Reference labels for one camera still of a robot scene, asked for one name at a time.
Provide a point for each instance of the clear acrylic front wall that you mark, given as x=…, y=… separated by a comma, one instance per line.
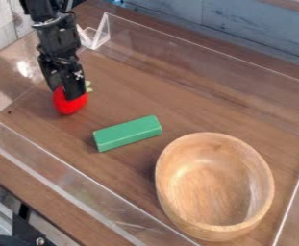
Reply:
x=108, y=185

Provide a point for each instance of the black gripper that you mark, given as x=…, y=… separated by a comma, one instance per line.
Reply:
x=57, y=47

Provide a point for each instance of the red toy strawberry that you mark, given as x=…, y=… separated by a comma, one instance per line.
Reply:
x=65, y=106

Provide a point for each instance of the clear acrylic back wall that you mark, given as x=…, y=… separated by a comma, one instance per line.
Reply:
x=258, y=89

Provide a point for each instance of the clear acrylic wall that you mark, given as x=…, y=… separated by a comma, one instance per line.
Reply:
x=108, y=185
x=258, y=89

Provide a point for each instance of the wooden bowl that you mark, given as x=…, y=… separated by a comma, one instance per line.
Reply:
x=214, y=186

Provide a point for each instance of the clear acrylic corner bracket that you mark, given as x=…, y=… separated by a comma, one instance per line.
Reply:
x=95, y=37

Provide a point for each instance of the green rectangular block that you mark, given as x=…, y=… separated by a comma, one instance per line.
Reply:
x=125, y=133

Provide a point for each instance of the black clamp under table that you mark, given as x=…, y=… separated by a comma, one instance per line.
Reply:
x=17, y=232

